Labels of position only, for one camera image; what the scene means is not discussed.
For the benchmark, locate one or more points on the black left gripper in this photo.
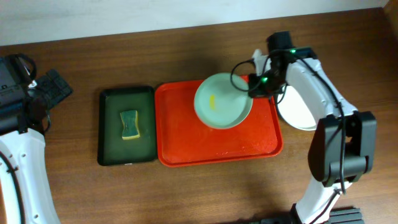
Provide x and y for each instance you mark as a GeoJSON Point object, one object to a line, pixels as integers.
{"type": "Point", "coordinates": [50, 88]}

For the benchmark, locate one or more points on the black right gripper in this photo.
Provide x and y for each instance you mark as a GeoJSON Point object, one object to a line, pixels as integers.
{"type": "Point", "coordinates": [264, 89]}

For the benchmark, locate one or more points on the cream white plate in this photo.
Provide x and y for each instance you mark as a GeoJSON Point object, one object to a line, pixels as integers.
{"type": "Point", "coordinates": [293, 110]}

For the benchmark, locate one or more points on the light green plate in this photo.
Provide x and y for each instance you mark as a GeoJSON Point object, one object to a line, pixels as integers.
{"type": "Point", "coordinates": [222, 102]}

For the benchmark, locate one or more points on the green yellow sponge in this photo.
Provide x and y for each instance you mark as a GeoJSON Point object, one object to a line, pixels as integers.
{"type": "Point", "coordinates": [130, 125]}

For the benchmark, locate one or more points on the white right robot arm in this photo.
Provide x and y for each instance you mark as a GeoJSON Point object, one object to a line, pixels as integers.
{"type": "Point", "coordinates": [343, 145]}

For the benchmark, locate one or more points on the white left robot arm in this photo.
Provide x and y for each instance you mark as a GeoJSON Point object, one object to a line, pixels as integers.
{"type": "Point", "coordinates": [24, 183]}

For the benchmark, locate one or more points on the dark green sponge tray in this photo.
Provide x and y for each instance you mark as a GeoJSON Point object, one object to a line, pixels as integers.
{"type": "Point", "coordinates": [112, 148]}

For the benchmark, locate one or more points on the red plastic tray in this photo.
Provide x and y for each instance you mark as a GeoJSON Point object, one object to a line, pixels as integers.
{"type": "Point", "coordinates": [183, 140]}

